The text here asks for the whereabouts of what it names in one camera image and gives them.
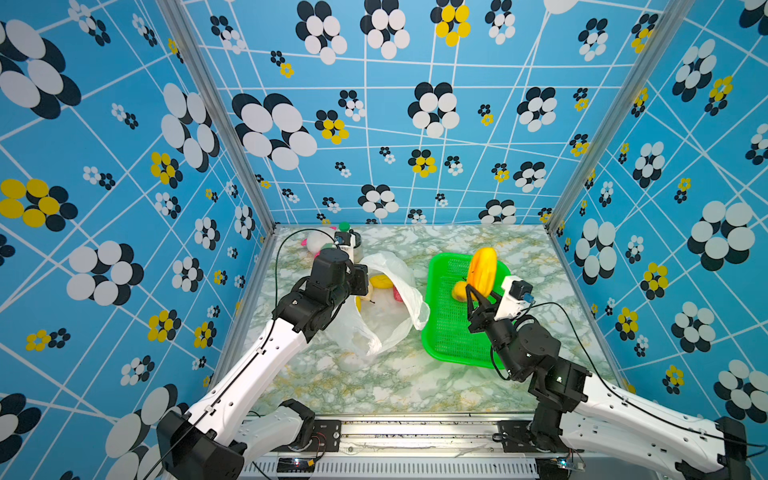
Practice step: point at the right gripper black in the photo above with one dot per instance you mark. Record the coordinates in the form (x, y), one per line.
(484, 319)

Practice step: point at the yellow banana toy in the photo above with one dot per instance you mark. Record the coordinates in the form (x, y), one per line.
(482, 270)

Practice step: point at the orange yellow mango toy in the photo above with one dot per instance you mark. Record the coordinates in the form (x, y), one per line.
(459, 291)

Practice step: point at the green plastic basket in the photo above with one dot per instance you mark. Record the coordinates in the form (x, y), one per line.
(446, 336)

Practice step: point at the white plastic bag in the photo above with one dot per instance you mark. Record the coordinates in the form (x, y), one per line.
(370, 325)

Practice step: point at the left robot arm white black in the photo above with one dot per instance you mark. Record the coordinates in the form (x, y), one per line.
(211, 440)

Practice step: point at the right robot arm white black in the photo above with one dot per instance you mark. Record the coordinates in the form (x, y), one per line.
(578, 410)

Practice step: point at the yellow lemon toy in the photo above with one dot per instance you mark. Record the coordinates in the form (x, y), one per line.
(381, 282)

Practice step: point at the pink white plush toy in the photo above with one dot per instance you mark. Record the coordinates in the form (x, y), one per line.
(319, 239)

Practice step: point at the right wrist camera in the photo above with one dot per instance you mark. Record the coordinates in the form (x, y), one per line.
(516, 298)

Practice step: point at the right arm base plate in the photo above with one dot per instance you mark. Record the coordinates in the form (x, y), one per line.
(515, 437)

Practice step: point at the aluminium front rail frame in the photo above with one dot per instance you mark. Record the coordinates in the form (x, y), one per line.
(443, 447)

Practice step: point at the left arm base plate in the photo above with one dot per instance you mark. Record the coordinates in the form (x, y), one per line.
(324, 437)

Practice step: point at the right aluminium corner post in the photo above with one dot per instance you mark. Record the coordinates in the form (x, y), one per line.
(669, 24)

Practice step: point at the aluminium corner post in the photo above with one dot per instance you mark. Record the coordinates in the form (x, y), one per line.
(182, 31)
(669, 24)

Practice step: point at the left aluminium corner post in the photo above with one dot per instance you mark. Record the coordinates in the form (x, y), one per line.
(182, 31)

